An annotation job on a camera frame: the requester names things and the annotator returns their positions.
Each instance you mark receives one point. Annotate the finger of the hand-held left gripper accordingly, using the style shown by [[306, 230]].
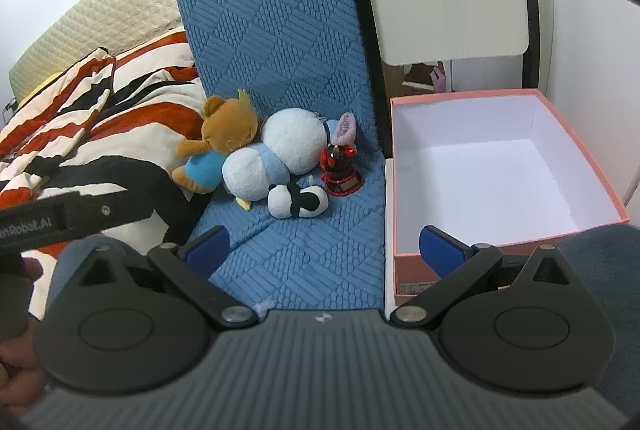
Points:
[[117, 210]]

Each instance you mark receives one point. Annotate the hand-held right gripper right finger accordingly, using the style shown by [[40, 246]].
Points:
[[440, 252]]

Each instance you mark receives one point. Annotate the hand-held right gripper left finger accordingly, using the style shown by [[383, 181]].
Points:
[[207, 251]]

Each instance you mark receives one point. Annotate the pink storage box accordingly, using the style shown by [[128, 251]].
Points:
[[490, 170]]

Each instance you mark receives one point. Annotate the small panda plush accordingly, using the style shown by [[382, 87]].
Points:
[[295, 201]]

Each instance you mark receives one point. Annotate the brown bear plush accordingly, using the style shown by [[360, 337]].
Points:
[[222, 130]]

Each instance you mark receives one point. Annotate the red black toy figurine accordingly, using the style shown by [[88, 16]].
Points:
[[340, 168]]

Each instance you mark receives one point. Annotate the white blue penguin plush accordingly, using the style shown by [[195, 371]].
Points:
[[290, 135]]

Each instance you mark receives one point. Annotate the person's left hand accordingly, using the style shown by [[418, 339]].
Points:
[[17, 372]]

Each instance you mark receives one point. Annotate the red black striped blanket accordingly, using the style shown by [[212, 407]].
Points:
[[100, 130]]

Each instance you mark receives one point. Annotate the white stick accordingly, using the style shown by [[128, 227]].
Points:
[[417, 85]]

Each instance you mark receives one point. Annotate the dark blue cloth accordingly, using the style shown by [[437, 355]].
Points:
[[610, 270]]

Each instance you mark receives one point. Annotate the small pink item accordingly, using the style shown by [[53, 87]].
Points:
[[439, 76]]

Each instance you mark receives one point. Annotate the brown cardboard box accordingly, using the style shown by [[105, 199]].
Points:
[[400, 73]]

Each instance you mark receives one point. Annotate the blue quilted cushion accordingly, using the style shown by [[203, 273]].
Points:
[[280, 60]]

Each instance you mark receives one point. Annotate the white cabinet black trim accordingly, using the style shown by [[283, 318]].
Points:
[[590, 60]]

